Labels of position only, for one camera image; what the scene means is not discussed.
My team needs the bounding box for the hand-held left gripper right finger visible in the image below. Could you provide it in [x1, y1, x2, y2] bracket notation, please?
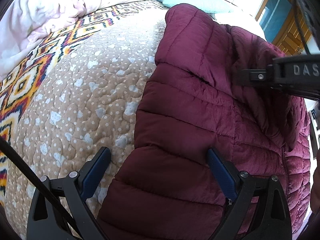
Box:
[205, 147, 292, 240]

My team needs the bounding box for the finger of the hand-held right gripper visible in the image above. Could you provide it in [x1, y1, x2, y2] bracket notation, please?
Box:
[241, 65, 274, 88]

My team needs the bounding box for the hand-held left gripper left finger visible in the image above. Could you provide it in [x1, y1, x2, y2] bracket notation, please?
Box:
[26, 146, 112, 240]

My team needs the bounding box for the maroon puffer jacket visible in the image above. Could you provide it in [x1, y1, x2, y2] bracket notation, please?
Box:
[96, 3, 312, 240]

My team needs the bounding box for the wooden door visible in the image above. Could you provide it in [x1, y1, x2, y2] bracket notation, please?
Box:
[271, 12, 320, 55]

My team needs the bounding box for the teal glass door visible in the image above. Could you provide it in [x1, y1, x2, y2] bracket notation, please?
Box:
[259, 0, 294, 40]

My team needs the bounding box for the beige quilted bedspread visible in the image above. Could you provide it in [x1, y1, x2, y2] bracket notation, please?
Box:
[5, 1, 175, 240]

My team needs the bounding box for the teal pillow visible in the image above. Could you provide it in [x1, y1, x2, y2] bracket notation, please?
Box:
[153, 0, 234, 14]

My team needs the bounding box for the patterned fleece blanket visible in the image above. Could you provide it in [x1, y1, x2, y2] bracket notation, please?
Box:
[0, 0, 170, 205]

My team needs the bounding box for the pink floral quilt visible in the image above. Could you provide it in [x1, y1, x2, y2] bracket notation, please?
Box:
[0, 0, 175, 80]

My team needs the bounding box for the black cable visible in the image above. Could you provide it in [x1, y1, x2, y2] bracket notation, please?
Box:
[291, 0, 313, 55]
[0, 137, 82, 240]

